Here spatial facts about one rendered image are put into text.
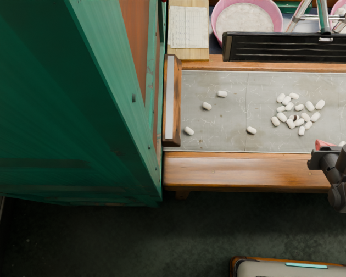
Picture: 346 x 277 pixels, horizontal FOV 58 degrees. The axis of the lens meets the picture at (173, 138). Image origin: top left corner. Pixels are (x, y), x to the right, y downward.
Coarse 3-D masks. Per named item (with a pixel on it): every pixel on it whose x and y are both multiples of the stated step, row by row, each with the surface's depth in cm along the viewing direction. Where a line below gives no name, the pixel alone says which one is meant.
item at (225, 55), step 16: (224, 32) 80; (240, 32) 76; (256, 32) 76; (272, 32) 76; (288, 32) 77; (304, 32) 77; (224, 48) 80; (240, 48) 78; (256, 48) 78; (272, 48) 78; (288, 48) 78; (304, 48) 79; (320, 48) 78; (336, 48) 78
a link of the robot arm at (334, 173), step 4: (328, 172) 83; (332, 172) 81; (336, 172) 81; (340, 172) 80; (328, 176) 82; (332, 176) 81; (336, 176) 80; (340, 176) 79; (328, 180) 83; (332, 180) 80; (336, 180) 79
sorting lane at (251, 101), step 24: (192, 72) 114; (216, 72) 114; (240, 72) 114; (264, 72) 114; (288, 72) 114; (192, 96) 112; (216, 96) 112; (240, 96) 112; (264, 96) 112; (312, 96) 112; (336, 96) 112; (192, 120) 110; (216, 120) 110; (240, 120) 110; (264, 120) 110; (336, 120) 110; (192, 144) 107; (216, 144) 107; (240, 144) 107; (264, 144) 107; (288, 144) 107; (312, 144) 107; (336, 144) 107
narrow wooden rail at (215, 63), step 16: (192, 64) 112; (208, 64) 112; (224, 64) 112; (240, 64) 112; (256, 64) 112; (272, 64) 112; (288, 64) 112; (304, 64) 112; (320, 64) 112; (336, 64) 112
